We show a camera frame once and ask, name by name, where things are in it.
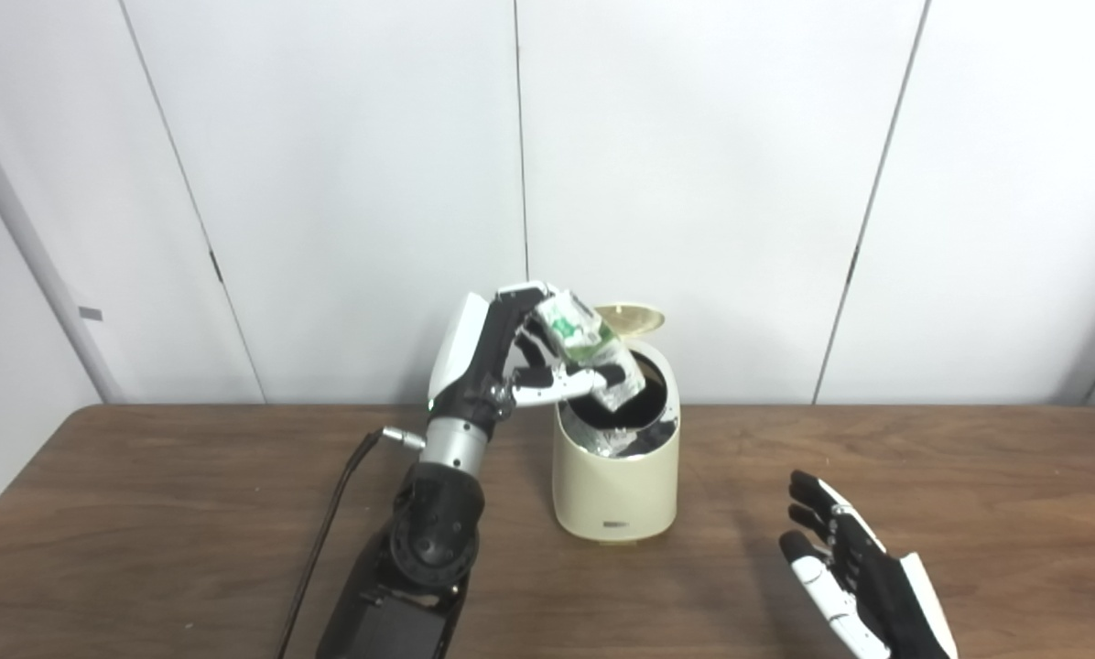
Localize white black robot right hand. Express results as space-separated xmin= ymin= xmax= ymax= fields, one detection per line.
xmin=778 ymin=470 xmax=959 ymax=659

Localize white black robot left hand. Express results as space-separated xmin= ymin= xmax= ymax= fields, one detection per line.
xmin=427 ymin=280 xmax=631 ymax=427

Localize white green milk carton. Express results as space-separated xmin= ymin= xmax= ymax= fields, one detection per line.
xmin=534 ymin=289 xmax=645 ymax=413

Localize round cream bin lid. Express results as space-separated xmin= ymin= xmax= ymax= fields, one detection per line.
xmin=593 ymin=304 xmax=667 ymax=338

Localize cream-colored trash bin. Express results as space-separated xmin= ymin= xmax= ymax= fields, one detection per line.
xmin=551 ymin=304 xmax=682 ymax=546

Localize black bin liner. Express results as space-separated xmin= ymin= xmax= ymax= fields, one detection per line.
xmin=559 ymin=355 xmax=678 ymax=459

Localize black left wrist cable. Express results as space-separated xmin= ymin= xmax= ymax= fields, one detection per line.
xmin=275 ymin=427 xmax=428 ymax=659

